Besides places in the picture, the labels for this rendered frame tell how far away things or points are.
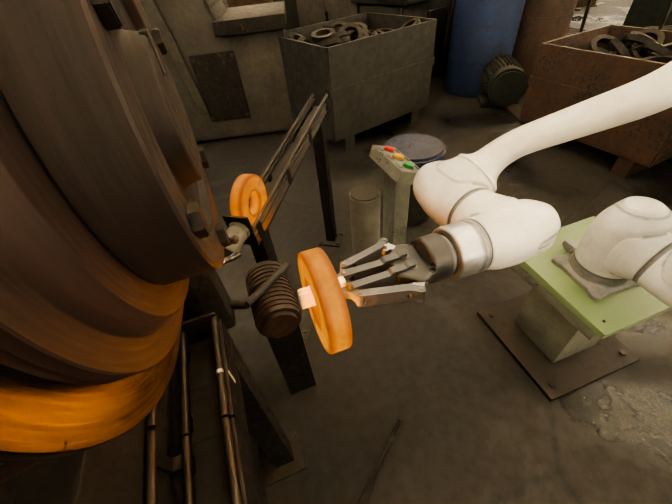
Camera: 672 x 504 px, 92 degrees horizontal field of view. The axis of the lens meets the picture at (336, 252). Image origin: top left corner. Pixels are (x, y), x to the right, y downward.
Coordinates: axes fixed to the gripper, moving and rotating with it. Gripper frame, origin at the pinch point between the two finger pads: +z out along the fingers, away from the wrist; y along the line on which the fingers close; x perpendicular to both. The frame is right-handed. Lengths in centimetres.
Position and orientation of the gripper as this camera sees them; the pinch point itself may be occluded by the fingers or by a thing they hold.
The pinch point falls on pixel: (322, 292)
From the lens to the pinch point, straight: 47.6
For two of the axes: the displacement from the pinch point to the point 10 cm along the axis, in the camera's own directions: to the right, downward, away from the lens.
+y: -3.5, -6.2, 7.0
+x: -0.4, -7.3, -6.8
